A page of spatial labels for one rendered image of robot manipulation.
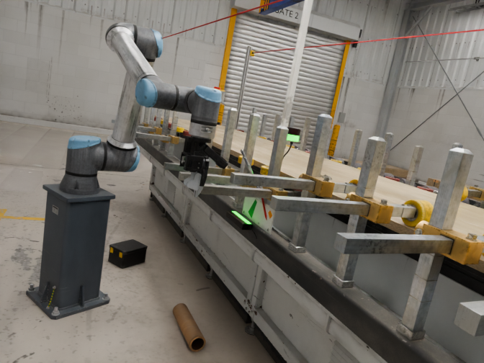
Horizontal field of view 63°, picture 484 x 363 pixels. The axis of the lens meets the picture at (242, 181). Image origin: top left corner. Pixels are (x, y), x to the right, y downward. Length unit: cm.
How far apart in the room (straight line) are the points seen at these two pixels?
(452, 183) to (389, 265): 49
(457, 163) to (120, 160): 157
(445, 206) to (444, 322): 41
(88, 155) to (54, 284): 67
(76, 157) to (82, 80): 730
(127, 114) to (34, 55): 744
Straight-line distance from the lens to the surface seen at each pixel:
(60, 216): 208
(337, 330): 128
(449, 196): 96
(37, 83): 936
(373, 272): 141
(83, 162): 204
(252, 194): 147
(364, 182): 113
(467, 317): 59
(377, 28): 1190
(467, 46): 1080
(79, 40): 933
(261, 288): 207
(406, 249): 84
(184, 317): 211
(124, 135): 204
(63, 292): 219
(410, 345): 103
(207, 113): 131
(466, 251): 93
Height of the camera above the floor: 116
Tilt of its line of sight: 11 degrees down
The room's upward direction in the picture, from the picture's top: 10 degrees clockwise
